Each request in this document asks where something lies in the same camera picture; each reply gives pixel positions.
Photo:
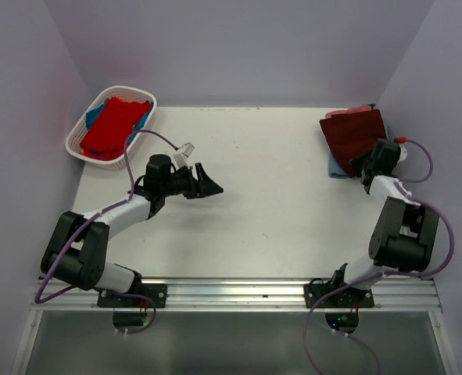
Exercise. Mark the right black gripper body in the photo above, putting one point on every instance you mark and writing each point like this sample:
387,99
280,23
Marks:
372,162

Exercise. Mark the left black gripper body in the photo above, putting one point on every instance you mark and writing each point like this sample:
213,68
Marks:
181,183

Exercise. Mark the dark maroon t shirt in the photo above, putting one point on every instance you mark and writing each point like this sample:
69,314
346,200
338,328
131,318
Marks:
370,117

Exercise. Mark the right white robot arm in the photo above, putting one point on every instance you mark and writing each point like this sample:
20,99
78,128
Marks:
404,235

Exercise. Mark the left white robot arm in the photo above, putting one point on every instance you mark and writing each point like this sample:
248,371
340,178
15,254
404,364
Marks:
76,252

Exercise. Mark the folded grey-blue t shirt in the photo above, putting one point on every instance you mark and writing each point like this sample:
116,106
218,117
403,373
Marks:
346,142

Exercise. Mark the folded pink t shirt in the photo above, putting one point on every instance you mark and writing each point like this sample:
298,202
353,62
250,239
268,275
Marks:
352,110

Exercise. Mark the bright red t shirt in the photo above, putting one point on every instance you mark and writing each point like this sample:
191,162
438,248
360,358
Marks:
113,127

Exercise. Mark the white plastic laundry basket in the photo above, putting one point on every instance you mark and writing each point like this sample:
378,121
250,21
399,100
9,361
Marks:
109,130

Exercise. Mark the blue t shirt in basket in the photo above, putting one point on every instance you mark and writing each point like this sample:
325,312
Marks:
92,116

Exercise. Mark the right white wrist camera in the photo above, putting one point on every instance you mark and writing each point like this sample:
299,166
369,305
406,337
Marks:
401,142

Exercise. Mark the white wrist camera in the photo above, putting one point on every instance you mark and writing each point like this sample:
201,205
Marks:
401,142
182,154

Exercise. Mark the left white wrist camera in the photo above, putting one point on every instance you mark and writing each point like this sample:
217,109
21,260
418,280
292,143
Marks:
182,154

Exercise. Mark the aluminium mounting rail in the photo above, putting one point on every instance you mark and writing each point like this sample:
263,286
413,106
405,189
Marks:
285,295

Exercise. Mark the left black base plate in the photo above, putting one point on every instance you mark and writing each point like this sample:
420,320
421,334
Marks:
142,296

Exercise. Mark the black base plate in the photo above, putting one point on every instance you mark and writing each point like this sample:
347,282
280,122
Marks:
347,299
142,296

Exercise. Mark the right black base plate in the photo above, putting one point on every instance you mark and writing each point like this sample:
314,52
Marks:
347,299

